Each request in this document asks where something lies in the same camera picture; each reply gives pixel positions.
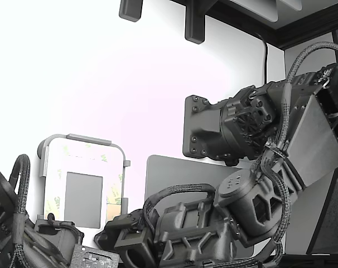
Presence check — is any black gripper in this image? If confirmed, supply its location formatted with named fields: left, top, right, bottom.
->
left=94, top=209, right=158, bottom=268

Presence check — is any black six-joint robot arm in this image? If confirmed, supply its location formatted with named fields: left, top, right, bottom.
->
left=154, top=63, right=338, bottom=268

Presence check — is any tan printed adhesive liner film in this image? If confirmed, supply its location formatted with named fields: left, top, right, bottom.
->
left=45, top=141, right=124, bottom=221

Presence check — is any dark circuit board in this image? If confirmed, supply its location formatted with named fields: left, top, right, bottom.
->
left=72, top=244, right=120, bottom=268

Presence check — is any white bezel display panel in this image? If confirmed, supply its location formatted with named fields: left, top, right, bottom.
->
left=59, top=159, right=108, bottom=231

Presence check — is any dark grey flat tray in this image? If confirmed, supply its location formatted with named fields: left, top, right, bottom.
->
left=144, top=155, right=256, bottom=256

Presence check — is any grey plastic fixture holder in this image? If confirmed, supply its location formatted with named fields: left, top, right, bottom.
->
left=36, top=133, right=132, bottom=224

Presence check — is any large white panel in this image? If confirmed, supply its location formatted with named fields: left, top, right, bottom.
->
left=229, top=0, right=279, bottom=23

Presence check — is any small white panel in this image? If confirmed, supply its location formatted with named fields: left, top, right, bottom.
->
left=279, top=0, right=303, bottom=12

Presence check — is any black braided cable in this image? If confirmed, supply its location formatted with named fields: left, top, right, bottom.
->
left=142, top=183, right=216, bottom=234
left=8, top=153, right=69, bottom=268
left=249, top=41, right=338, bottom=268

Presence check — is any black shelf bracket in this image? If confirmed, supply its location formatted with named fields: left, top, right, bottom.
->
left=184, top=0, right=206, bottom=45

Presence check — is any grey shelf bracket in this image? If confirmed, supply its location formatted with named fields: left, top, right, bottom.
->
left=118, top=0, right=144, bottom=22

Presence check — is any thin black cable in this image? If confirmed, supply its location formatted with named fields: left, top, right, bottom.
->
left=252, top=30, right=269, bottom=84

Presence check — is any black frame beam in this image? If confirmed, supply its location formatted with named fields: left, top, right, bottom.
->
left=171, top=0, right=338, bottom=51

